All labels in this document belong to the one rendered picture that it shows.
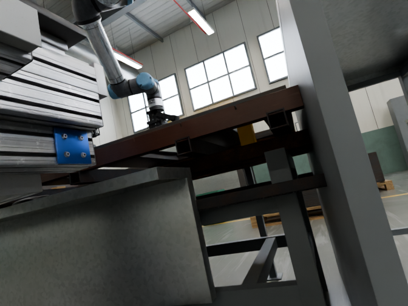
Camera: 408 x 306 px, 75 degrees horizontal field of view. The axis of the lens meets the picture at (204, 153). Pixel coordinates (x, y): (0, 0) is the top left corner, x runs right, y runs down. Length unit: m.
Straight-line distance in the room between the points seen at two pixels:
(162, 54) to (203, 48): 1.92
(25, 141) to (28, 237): 0.63
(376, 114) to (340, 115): 8.88
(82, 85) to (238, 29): 10.14
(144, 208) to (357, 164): 0.62
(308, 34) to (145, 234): 0.68
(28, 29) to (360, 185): 0.54
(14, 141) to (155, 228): 0.44
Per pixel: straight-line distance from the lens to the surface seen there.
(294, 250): 0.83
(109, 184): 0.72
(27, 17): 0.55
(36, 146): 0.65
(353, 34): 1.21
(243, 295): 0.91
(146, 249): 0.87
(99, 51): 1.26
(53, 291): 1.16
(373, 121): 9.26
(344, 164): 0.42
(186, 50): 11.37
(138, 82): 1.28
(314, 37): 0.46
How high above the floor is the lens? 0.60
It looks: 8 degrees up
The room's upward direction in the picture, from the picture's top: 12 degrees counter-clockwise
